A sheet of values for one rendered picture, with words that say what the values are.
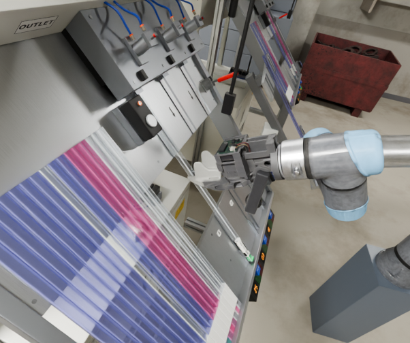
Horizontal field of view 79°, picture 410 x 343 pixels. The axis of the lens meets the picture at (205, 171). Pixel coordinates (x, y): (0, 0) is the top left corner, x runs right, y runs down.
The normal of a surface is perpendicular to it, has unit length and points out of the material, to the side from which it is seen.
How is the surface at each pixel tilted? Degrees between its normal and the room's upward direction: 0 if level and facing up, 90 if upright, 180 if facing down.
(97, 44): 90
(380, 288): 90
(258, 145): 90
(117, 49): 48
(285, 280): 0
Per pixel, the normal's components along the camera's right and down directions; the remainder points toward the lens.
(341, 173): -0.29, 0.72
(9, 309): 0.79, -0.24
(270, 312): 0.15, -0.73
